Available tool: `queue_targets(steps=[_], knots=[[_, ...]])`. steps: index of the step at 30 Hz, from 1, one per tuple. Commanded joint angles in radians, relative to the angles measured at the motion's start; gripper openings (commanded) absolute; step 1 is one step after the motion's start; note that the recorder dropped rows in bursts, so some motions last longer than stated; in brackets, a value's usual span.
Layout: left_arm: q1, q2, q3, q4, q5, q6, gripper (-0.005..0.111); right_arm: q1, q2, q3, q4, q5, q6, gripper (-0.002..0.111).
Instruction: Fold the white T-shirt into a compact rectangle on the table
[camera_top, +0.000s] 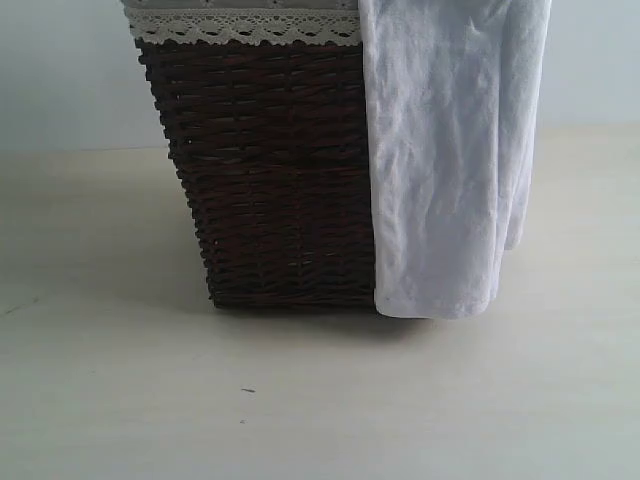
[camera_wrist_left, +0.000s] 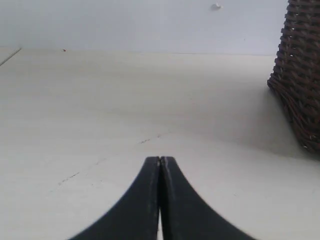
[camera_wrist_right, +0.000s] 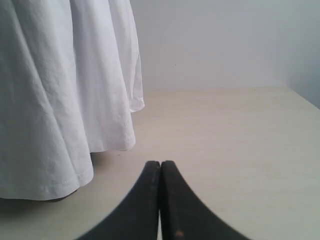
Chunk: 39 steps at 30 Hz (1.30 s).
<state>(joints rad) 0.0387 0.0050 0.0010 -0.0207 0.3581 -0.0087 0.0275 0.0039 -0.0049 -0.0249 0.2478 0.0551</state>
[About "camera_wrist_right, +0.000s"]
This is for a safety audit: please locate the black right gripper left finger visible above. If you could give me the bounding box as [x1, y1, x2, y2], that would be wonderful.
[79, 161, 161, 240]

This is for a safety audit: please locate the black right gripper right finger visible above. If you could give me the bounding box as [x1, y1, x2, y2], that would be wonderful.
[160, 160, 239, 240]

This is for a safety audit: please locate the white t-shirt with red logo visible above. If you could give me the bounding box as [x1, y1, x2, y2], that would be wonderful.
[0, 0, 145, 201]

